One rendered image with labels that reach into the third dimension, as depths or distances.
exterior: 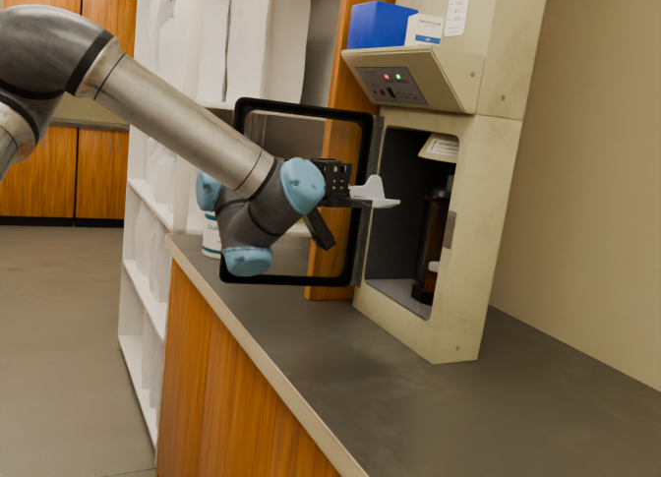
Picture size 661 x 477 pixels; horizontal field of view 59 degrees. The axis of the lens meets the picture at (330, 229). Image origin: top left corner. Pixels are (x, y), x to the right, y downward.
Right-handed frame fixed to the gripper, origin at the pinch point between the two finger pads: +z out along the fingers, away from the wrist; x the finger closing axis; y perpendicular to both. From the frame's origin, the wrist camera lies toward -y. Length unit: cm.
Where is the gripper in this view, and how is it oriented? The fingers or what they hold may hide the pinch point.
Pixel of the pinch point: (380, 198)
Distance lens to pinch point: 114.8
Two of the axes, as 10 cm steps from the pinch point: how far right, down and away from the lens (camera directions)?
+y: 0.7, -9.7, -2.2
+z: 8.9, -0.4, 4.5
